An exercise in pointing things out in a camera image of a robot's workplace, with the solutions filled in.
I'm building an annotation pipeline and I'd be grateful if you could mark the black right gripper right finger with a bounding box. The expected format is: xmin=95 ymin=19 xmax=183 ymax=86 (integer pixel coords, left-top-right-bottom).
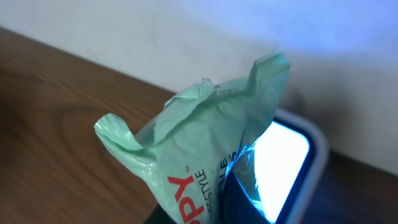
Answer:
xmin=220 ymin=171 xmax=269 ymax=224

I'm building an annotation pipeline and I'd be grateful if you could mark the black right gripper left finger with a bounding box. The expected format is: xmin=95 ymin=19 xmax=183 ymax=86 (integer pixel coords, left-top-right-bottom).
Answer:
xmin=143 ymin=204 xmax=176 ymax=224

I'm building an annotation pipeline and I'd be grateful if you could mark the mint green wipes pack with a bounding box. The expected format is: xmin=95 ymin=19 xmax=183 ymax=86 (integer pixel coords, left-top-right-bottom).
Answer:
xmin=94 ymin=53 xmax=290 ymax=223

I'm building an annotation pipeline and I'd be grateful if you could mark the white barcode scanner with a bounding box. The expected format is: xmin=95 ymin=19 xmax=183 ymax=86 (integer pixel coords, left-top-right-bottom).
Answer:
xmin=254 ymin=109 xmax=328 ymax=224

